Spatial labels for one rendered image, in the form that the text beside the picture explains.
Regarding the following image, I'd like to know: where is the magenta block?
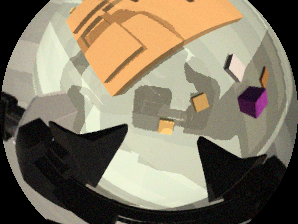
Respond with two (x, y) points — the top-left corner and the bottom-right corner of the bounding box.
(237, 85), (267, 119)

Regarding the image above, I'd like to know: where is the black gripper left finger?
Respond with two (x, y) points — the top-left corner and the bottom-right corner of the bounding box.
(49, 121), (129, 188)

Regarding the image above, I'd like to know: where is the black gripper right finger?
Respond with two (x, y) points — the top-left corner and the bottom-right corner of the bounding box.
(197, 136), (267, 202)

